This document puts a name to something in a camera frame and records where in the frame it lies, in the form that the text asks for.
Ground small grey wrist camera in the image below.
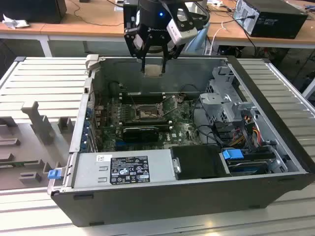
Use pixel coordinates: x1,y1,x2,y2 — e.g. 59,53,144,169
134,33,144,51

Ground crumpled white paper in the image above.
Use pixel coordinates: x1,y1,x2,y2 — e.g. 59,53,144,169
1,13,31,30

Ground grey parts rack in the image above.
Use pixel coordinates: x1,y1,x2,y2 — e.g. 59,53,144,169
0,100,77,191

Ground grey power supply unit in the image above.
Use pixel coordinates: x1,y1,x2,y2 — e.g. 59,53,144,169
63,148,177,190

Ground small black computer tower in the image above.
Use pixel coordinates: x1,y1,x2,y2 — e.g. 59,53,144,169
123,3,138,30

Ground black RAM slot bank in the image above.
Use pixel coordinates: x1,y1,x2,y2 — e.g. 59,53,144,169
119,118,173,131
119,91,166,104

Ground CPU socket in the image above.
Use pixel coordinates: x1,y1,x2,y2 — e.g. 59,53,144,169
133,103,165,121

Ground black desktop computer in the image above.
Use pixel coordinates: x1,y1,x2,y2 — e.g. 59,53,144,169
232,0,310,40

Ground grey case latch handle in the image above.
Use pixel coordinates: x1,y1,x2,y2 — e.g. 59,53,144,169
85,54,100,79

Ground green RAM stick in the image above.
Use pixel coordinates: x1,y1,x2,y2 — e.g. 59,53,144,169
0,162,25,170

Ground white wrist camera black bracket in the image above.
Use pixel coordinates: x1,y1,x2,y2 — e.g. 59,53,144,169
167,8,198,45

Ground black graphics card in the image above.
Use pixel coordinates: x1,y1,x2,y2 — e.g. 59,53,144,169
122,126,159,143

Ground black plastic shroud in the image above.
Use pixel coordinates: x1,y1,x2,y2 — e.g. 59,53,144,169
169,144,233,180

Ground white cable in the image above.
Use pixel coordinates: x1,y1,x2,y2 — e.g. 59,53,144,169
204,21,227,56

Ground silver CPU plate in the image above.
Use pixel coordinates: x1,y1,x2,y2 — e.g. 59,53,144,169
144,64,164,78

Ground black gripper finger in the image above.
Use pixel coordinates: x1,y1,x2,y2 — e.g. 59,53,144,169
159,39,171,74
137,36,152,72

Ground blue card retention clips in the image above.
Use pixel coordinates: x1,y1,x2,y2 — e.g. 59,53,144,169
83,107,94,151

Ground hard disk in blue carrier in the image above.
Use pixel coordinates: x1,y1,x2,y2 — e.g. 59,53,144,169
221,148,270,177

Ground black open PC case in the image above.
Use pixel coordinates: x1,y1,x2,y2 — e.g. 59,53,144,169
46,55,315,228

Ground yellow red power wires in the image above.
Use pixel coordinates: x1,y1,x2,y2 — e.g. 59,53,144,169
231,122,262,148

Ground grey metal drive cage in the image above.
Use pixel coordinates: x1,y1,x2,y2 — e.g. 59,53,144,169
199,65,259,123

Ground metal socket cover frame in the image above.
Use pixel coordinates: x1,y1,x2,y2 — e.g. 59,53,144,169
159,94,178,117

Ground green motherboard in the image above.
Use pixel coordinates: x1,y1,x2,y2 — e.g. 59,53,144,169
94,93,205,152

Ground large black box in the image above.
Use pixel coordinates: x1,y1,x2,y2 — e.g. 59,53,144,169
0,0,67,25

